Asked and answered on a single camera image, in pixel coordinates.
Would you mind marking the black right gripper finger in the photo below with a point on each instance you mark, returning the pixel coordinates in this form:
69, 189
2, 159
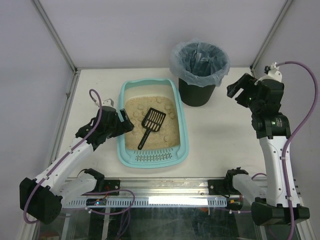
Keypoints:
246, 83
232, 89

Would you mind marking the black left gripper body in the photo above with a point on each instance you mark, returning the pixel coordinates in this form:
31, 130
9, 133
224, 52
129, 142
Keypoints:
121, 122

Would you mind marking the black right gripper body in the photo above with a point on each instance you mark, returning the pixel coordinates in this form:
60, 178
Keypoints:
244, 89

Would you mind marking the black slotted litter scoop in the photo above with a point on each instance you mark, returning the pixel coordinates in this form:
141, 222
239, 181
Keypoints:
152, 123

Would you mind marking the translucent blue bin liner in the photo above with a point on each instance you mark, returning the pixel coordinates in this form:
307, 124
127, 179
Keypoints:
223, 59

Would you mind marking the black trash bin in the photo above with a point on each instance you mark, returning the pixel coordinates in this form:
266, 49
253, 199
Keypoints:
197, 92

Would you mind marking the teal plastic litter box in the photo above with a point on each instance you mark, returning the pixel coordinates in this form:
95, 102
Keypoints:
151, 159

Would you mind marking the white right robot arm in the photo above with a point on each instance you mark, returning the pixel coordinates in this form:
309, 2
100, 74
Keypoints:
279, 204

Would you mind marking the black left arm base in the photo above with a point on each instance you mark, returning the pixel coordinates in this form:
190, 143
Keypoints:
107, 185

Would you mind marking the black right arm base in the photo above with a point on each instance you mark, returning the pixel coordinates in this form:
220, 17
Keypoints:
217, 187

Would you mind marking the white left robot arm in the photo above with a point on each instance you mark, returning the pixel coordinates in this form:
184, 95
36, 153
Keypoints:
44, 196

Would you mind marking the beige pellet cat litter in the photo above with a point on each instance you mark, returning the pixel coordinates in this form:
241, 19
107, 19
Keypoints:
155, 140

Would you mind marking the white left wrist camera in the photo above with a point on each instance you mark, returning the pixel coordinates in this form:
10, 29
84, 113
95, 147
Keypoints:
108, 103

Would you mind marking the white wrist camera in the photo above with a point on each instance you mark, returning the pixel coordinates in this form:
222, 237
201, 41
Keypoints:
272, 72
108, 103

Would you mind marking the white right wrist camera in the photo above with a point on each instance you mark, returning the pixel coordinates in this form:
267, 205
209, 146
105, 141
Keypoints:
272, 72

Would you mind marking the aluminium mounting rail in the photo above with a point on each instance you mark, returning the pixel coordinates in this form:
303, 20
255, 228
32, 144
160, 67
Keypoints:
162, 186

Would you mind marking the white slotted cable duct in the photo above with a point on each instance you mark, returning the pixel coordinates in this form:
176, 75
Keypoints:
148, 202

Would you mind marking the right aluminium frame post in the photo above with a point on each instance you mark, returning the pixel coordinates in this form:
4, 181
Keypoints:
271, 33

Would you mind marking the aluminium frame post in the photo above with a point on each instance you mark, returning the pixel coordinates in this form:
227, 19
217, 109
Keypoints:
54, 34
271, 33

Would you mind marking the left aluminium frame post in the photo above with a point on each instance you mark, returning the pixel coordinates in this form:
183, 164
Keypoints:
54, 34

